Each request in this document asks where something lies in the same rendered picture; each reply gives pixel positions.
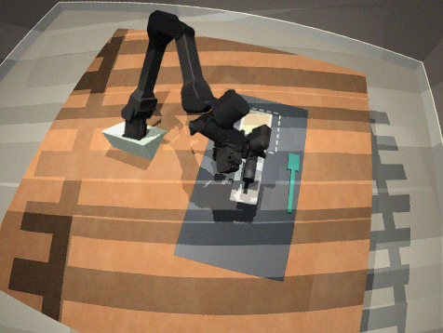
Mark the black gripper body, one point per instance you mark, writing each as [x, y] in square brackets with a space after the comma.
[257, 140]

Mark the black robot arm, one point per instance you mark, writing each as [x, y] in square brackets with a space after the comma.
[196, 96]

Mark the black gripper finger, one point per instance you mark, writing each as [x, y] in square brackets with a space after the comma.
[244, 153]
[260, 154]

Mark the dark grey rectangular mat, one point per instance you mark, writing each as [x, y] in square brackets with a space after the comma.
[247, 238]

